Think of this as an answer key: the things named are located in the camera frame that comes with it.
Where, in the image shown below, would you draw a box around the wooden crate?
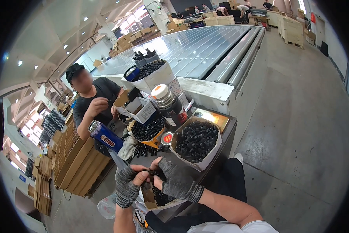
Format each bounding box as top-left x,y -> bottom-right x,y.
203,15 -> 236,27

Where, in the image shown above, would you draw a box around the small black bolt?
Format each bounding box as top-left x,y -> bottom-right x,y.
141,169 -> 163,178

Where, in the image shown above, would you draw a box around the small white carton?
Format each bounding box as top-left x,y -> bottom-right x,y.
124,97 -> 157,124

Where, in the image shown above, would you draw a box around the stack of flat cardboard pieces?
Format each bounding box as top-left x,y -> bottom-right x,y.
27,154 -> 53,217

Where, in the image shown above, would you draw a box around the grey bin of black parts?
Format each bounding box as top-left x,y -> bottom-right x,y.
132,48 -> 160,69

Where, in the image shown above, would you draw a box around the brown box of black bolts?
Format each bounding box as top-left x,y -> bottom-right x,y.
141,174 -> 187,211

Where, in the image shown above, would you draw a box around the white carton of black bolts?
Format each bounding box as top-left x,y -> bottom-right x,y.
170,117 -> 223,172

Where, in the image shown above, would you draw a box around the pile of loose black bolts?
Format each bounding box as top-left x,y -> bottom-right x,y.
132,144 -> 161,158

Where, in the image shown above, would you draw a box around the person's body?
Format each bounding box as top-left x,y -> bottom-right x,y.
186,220 -> 280,233

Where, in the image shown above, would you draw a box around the steel flask with white cap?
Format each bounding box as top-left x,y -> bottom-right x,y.
151,84 -> 189,127

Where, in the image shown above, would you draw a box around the black work table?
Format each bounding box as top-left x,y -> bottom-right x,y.
108,107 -> 238,222

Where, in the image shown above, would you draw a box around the large metal roller machine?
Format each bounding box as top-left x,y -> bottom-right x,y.
91,25 -> 267,117

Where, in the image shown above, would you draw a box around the clear plastic bag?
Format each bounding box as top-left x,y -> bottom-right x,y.
132,201 -> 149,233

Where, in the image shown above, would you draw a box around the person's right hand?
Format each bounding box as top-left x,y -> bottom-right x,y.
150,157 -> 205,204

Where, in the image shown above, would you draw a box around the rack of black parts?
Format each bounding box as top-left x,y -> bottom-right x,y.
41,109 -> 67,138

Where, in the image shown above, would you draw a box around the stack of long cardboard boxes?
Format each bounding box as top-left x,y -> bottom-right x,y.
53,113 -> 113,197

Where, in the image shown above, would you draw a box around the blue thermos bottle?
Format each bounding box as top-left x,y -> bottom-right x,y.
88,120 -> 124,154

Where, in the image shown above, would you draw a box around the brown carton with bolts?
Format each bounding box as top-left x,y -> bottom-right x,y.
113,89 -> 133,122

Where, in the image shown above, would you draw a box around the grey work gloves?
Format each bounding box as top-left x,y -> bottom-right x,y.
117,132 -> 138,161

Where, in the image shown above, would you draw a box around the large white box of bolts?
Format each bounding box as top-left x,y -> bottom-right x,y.
121,59 -> 176,94

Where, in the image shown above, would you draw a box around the wooden crates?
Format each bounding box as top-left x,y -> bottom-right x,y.
277,14 -> 305,49

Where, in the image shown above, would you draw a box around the person's left hand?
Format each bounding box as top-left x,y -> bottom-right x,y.
115,164 -> 150,209

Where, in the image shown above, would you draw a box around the orange-lined box of black bolts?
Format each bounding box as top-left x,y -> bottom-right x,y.
130,114 -> 167,149

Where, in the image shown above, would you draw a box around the heap of cardboard boxes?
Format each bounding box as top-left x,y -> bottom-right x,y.
108,26 -> 161,58

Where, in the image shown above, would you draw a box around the cardboard box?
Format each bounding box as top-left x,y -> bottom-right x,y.
304,28 -> 317,46

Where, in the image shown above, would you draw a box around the clear plastic bottle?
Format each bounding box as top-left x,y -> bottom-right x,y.
97,192 -> 117,220

